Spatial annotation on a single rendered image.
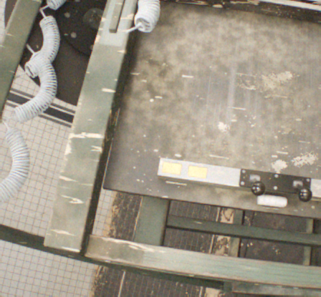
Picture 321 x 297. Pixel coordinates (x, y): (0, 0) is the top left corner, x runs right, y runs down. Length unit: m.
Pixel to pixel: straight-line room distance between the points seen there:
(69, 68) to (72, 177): 0.75
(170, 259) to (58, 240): 0.29
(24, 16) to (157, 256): 1.09
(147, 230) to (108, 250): 0.15
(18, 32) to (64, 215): 0.85
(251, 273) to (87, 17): 1.25
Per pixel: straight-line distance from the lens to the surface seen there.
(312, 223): 2.75
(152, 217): 1.21
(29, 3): 1.79
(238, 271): 1.12
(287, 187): 1.18
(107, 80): 1.23
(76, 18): 1.89
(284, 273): 1.14
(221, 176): 1.17
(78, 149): 1.15
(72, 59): 1.81
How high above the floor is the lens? 2.21
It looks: 25 degrees down
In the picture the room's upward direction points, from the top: 70 degrees counter-clockwise
